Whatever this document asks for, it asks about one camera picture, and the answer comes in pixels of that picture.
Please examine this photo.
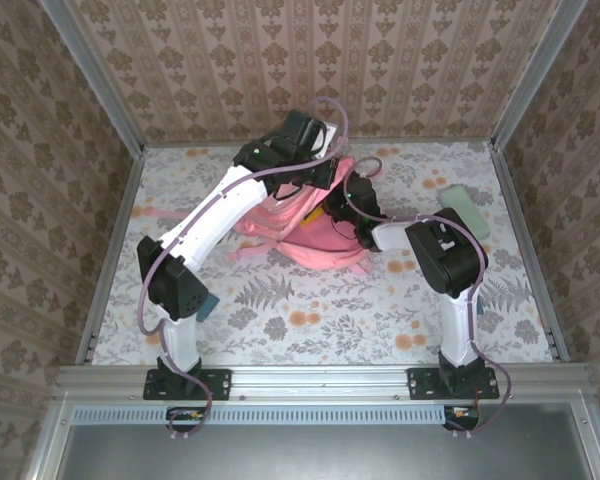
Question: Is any pink student backpack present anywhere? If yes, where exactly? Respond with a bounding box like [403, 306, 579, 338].
[139, 154, 382, 275]

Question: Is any pale green pencil case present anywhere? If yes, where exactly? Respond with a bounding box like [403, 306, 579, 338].
[438, 184, 491, 241]

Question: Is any floral tablecloth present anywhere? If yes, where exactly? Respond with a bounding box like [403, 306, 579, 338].
[92, 141, 554, 366]

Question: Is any small teal notebook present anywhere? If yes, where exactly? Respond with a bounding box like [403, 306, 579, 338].
[197, 294, 220, 324]

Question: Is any grey metal panel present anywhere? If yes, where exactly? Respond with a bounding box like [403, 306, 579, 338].
[59, 424, 594, 480]

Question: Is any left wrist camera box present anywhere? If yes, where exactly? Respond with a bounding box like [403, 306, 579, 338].
[318, 120, 340, 160]

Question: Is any aluminium side rail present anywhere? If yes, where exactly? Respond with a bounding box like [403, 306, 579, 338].
[489, 144, 571, 364]
[74, 149, 145, 366]

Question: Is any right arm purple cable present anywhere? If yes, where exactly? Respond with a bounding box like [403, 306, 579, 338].
[343, 156, 514, 434]

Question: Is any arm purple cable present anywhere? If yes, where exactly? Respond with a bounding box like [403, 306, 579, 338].
[343, 156, 514, 434]
[137, 96, 352, 439]

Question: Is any aluminium cross rail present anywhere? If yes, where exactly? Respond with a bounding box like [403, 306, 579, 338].
[54, 363, 594, 401]

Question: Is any aluminium corner post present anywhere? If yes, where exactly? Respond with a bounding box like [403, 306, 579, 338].
[39, 0, 146, 156]
[489, 0, 589, 151]

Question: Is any grey slotted cable duct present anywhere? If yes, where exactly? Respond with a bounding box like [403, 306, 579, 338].
[72, 403, 481, 426]

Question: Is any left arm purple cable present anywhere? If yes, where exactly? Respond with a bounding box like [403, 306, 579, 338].
[137, 96, 352, 439]

